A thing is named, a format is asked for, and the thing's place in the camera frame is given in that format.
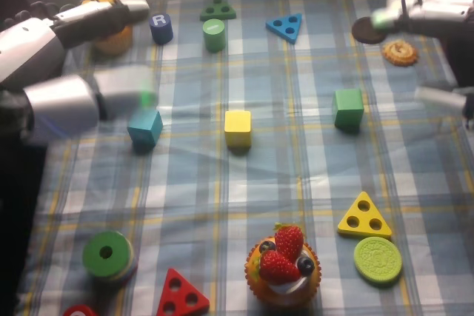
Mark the green sandwich toy cookie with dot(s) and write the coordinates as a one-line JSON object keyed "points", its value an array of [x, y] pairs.
{"points": [[377, 260]]}

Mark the yellow triangle block with holes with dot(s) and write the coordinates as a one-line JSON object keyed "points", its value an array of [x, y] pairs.
{"points": [[364, 229]]}

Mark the brown round toy cookie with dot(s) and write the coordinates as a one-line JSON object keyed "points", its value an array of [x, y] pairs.
{"points": [[364, 36]]}

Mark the red triangle block with holes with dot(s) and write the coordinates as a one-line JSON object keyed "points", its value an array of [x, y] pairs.
{"points": [[177, 301]]}

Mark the blue cylinder block with R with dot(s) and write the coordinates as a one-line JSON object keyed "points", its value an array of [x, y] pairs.
{"points": [[161, 29]]}

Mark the green cylinder block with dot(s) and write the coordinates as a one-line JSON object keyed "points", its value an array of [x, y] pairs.
{"points": [[214, 36]]}

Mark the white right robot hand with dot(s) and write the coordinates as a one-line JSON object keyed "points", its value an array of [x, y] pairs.
{"points": [[437, 9]]}

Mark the yellow wooden cube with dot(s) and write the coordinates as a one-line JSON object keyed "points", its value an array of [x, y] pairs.
{"points": [[237, 127]]}

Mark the green wooden cube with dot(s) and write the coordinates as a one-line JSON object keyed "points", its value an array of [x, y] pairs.
{"points": [[348, 109]]}

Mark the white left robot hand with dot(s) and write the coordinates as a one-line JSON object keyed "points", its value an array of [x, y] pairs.
{"points": [[29, 49]]}

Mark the blue triangle block with holes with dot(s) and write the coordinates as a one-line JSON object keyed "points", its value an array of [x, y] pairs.
{"points": [[290, 33]]}

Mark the green triangle block with holes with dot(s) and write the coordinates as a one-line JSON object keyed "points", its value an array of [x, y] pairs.
{"points": [[217, 14]]}

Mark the red round toy block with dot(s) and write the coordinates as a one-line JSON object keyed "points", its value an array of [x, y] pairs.
{"points": [[79, 311]]}

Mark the teal wooden cube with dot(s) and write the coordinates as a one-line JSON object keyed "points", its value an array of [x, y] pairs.
{"points": [[144, 131]]}

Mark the strawberry blueberry toy cupcake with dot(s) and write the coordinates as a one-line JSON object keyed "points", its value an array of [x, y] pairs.
{"points": [[281, 268]]}

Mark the tan swirl toy cookie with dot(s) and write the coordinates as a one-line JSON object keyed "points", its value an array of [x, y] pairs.
{"points": [[400, 53]]}

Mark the blue plaid table cloth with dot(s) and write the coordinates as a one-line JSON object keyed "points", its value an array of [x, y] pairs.
{"points": [[296, 146]]}

